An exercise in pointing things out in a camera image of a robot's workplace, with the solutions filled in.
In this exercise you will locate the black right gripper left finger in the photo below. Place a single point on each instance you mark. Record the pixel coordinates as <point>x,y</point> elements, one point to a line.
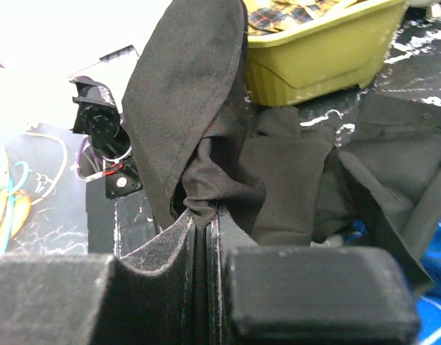
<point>142,298</point>

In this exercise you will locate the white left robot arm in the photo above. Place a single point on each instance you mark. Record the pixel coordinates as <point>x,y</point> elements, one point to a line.
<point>98,117</point>

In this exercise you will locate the black shirt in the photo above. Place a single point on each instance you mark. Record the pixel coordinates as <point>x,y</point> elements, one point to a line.
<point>284,185</point>

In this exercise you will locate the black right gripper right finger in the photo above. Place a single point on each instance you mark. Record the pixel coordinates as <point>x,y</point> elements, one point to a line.
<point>301,295</point>

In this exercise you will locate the yellow plaid shirt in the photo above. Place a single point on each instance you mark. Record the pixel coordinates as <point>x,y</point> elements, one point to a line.
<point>273,16</point>

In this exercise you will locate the blue plaid shirt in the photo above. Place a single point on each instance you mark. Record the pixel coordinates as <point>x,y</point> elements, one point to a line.
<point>429,304</point>

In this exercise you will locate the green plastic basket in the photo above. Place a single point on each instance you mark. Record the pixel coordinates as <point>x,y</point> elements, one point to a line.
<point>338,51</point>

